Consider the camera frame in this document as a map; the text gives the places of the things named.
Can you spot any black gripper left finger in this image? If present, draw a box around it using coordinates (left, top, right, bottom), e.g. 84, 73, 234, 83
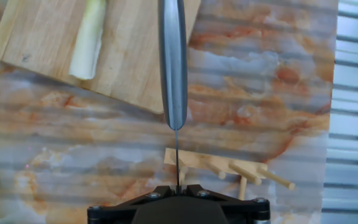
87, 185, 172, 224

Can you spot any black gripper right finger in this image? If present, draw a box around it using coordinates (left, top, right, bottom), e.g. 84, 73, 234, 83
186, 184, 272, 224

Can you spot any steel cleaver knife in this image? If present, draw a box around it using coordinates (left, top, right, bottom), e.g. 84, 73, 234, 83
157, 0, 188, 194

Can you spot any green scallion stalk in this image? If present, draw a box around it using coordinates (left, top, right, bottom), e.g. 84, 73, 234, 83
68, 0, 108, 81

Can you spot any wooden peg rack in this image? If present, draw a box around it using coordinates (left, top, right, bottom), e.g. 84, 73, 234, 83
163, 147, 296, 202

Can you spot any marble pattern plastic mat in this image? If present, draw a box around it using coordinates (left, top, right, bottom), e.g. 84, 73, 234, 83
0, 0, 340, 224

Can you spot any wooden cutting board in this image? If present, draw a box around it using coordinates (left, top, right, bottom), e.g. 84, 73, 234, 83
0, 0, 202, 115

